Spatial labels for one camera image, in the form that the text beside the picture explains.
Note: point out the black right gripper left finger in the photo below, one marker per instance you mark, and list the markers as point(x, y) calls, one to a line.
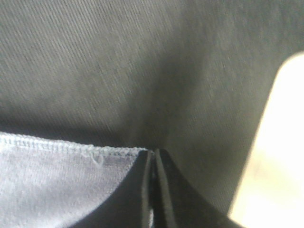
point(129, 205)

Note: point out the grey towel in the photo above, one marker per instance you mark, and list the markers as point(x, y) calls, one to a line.
point(55, 184)

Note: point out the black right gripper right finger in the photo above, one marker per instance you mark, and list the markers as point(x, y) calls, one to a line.
point(176, 204)

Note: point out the black table cloth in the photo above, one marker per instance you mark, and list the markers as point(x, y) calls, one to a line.
point(188, 76)

